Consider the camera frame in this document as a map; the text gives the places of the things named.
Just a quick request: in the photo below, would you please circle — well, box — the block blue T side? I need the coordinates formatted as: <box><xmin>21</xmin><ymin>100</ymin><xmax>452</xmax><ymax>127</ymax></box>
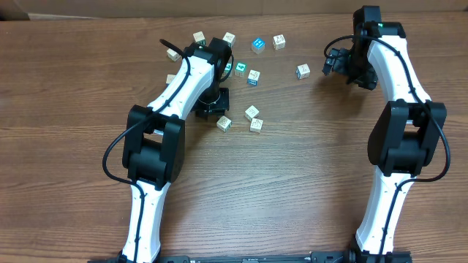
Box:
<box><xmin>295</xmin><ymin>64</ymin><xmax>310</xmax><ymax>80</ymax></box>

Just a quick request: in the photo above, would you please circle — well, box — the block green R number five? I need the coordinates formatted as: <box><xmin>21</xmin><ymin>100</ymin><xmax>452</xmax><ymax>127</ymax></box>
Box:
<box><xmin>249</xmin><ymin>118</ymin><xmax>263</xmax><ymax>133</ymax></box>

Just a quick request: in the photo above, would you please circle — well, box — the block green F side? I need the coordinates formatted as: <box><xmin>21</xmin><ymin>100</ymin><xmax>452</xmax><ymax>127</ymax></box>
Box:
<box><xmin>216</xmin><ymin>115</ymin><xmax>232</xmax><ymax>132</ymax></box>

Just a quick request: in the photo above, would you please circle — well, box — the block green J side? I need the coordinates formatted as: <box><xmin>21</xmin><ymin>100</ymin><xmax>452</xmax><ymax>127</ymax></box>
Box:
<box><xmin>222</xmin><ymin>32</ymin><xmax>235</xmax><ymax>47</ymax></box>

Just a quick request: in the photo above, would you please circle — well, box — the green top L block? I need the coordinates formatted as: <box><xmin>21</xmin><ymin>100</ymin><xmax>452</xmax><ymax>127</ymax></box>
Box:
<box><xmin>223</xmin><ymin>63</ymin><xmax>232</xmax><ymax>77</ymax></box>

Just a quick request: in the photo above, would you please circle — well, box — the green top 4 block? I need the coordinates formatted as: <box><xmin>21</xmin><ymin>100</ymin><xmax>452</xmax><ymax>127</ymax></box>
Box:
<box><xmin>235</xmin><ymin>62</ymin><xmax>247</xmax><ymax>77</ymax></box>

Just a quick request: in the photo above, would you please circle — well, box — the block green R side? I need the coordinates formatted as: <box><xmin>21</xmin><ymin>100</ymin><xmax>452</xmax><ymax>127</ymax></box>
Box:
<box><xmin>193</xmin><ymin>31</ymin><xmax>206</xmax><ymax>45</ymax></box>

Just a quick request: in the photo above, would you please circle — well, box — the block top left plain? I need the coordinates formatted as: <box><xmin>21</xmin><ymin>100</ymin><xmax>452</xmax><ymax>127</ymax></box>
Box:
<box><xmin>167</xmin><ymin>48</ymin><xmax>181</xmax><ymax>61</ymax></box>

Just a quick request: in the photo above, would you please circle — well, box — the blue top block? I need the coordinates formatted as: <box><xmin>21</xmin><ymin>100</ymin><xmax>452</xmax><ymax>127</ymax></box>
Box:
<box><xmin>252</xmin><ymin>37</ymin><xmax>265</xmax><ymax>54</ymax></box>

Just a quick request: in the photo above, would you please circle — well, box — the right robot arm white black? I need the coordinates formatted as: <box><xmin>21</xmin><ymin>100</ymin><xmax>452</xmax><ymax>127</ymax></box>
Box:
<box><xmin>322</xmin><ymin>6</ymin><xmax>450</xmax><ymax>262</ymax></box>

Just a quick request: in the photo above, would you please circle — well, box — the block yellow O side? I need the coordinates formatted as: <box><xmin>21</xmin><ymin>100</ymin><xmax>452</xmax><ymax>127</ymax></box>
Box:
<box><xmin>273</xmin><ymin>34</ymin><xmax>286</xmax><ymax>50</ymax></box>

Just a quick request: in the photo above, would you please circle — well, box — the block blue D side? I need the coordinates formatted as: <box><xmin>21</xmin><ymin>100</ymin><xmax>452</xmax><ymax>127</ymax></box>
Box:
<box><xmin>166</xmin><ymin>75</ymin><xmax>176</xmax><ymax>85</ymax></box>

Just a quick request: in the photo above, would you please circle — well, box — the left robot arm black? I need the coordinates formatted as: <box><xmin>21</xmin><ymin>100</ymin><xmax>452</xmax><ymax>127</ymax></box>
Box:
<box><xmin>117</xmin><ymin>38</ymin><xmax>233</xmax><ymax>262</ymax></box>

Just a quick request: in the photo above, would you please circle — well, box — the cardboard backdrop wall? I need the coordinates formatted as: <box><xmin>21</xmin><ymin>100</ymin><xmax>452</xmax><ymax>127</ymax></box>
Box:
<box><xmin>1</xmin><ymin>0</ymin><xmax>467</xmax><ymax>20</ymax></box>

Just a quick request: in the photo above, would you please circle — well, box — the umbrella block blue side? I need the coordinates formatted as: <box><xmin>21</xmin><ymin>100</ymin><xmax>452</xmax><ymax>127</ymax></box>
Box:
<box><xmin>247</xmin><ymin>69</ymin><xmax>260</xmax><ymax>85</ymax></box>

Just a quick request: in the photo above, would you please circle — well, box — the block yellow C side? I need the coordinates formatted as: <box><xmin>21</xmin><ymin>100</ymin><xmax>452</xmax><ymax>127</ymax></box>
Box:
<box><xmin>245</xmin><ymin>105</ymin><xmax>260</xmax><ymax>121</ymax></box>

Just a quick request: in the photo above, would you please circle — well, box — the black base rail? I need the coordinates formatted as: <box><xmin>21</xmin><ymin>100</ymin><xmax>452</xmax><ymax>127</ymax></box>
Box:
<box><xmin>87</xmin><ymin>250</ymin><xmax>413</xmax><ymax>263</ymax></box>

